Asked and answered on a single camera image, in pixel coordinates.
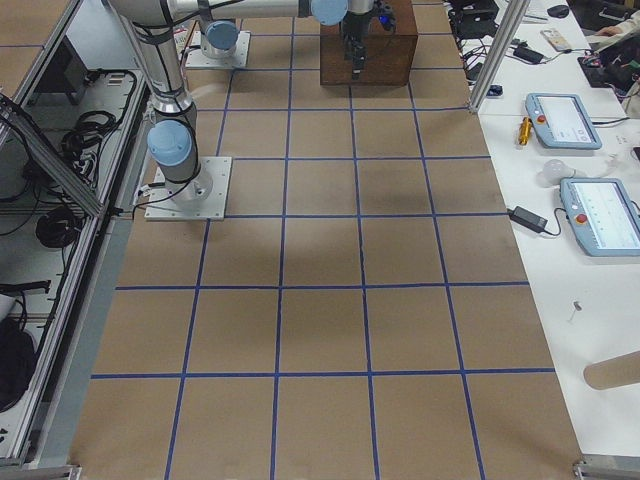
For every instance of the near blue teach pendant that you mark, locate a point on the near blue teach pendant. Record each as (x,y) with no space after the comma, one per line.
(601,216)

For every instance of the far blue teach pendant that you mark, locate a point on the far blue teach pendant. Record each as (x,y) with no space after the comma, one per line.
(561,121)

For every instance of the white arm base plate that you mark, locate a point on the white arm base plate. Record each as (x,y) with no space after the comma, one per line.
(203,198)

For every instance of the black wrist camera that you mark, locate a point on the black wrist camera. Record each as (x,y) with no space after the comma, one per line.
(384,12)

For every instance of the cardboard tube roll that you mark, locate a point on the cardboard tube roll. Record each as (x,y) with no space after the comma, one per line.
(620,371)

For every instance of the black power adapter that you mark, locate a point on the black power adapter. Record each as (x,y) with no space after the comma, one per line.
(527,219)

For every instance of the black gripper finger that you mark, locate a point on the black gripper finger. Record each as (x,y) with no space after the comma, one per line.
(358,59)

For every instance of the white light bulb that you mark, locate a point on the white light bulb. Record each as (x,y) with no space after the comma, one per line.
(554,171)

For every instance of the dark wooden drawer cabinet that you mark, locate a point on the dark wooden drawer cabinet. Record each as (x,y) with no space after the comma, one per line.
(389,54)

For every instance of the blue teach pendant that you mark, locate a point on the blue teach pendant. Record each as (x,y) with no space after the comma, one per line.
(601,216)
(561,121)

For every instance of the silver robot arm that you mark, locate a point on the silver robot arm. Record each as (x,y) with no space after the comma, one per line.
(150,27)
(218,37)

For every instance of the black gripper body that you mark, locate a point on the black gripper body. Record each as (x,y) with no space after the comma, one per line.
(355,26)

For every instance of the aluminium frame post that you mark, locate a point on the aluminium frame post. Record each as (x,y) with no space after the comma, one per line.
(508,26)

